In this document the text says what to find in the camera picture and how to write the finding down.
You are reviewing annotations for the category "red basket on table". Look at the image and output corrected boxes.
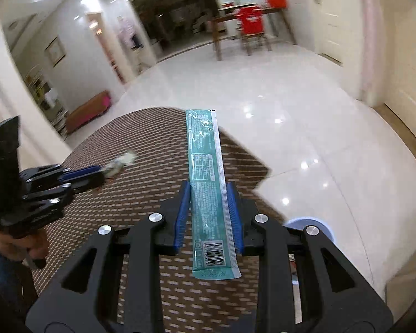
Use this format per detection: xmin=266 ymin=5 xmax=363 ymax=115
xmin=267 ymin=0 xmax=288 ymax=9

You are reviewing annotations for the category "blue plastic trash bin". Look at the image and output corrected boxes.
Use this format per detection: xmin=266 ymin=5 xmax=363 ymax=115
xmin=284 ymin=216 xmax=335 ymax=243

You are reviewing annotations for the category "brown dotted tablecloth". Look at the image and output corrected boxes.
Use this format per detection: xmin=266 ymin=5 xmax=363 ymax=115
xmin=34 ymin=107 xmax=258 ymax=332

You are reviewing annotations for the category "teal long wrapper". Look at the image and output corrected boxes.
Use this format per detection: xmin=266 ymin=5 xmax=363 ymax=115
xmin=186 ymin=110 xmax=241 ymax=280

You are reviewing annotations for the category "person left hand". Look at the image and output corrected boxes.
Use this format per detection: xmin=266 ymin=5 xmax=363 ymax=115
xmin=0 ymin=229 xmax=49 ymax=262

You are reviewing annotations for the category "red covered chair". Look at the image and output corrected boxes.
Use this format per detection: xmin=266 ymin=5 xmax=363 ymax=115
xmin=234 ymin=5 xmax=272 ymax=55

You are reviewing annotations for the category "wooden dining table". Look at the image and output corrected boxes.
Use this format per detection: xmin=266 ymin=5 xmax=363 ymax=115
xmin=212 ymin=4 xmax=298 ymax=61

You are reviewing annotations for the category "blue white wrapper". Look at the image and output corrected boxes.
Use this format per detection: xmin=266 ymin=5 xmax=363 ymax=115
xmin=101 ymin=150 xmax=136 ymax=179

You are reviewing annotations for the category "framed wall picture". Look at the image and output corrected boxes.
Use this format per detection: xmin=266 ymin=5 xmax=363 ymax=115
xmin=45 ymin=36 xmax=66 ymax=67

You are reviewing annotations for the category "white panel door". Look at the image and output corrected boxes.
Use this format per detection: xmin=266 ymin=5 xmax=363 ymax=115
xmin=310 ymin=0 xmax=345 ymax=65

